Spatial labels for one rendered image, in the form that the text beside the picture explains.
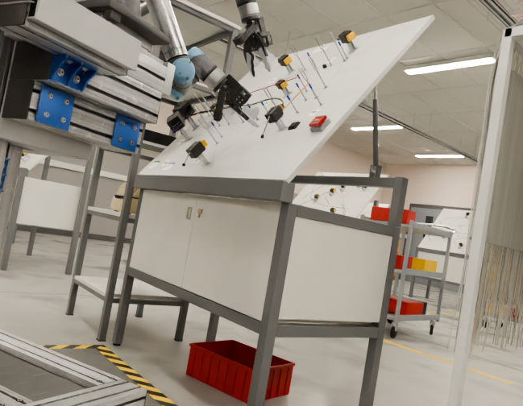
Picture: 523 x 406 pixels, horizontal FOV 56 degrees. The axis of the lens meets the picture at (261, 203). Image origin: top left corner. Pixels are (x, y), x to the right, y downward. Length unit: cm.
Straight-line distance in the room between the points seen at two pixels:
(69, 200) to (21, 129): 352
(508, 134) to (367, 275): 69
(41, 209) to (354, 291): 338
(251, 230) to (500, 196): 83
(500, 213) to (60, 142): 134
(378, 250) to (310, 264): 35
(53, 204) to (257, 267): 327
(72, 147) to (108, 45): 36
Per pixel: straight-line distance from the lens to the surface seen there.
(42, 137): 135
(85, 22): 111
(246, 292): 174
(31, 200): 470
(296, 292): 169
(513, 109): 183
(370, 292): 197
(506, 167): 179
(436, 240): 902
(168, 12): 175
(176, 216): 223
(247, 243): 176
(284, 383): 231
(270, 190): 164
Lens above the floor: 70
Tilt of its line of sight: 3 degrees up
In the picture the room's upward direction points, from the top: 10 degrees clockwise
